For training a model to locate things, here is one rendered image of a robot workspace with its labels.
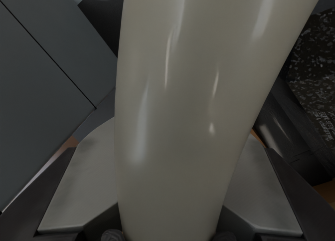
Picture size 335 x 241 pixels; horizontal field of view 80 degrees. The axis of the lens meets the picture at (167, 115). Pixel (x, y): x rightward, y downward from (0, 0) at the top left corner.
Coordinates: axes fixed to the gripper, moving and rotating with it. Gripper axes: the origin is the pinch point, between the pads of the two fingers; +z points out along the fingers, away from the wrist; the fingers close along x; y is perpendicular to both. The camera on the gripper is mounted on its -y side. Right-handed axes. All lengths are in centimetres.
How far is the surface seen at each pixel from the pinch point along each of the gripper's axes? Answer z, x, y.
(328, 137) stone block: 23.9, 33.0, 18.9
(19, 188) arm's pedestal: 11.6, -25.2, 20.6
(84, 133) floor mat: 85, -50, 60
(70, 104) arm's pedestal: 36.2, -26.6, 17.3
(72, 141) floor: 87, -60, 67
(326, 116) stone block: 23.2, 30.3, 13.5
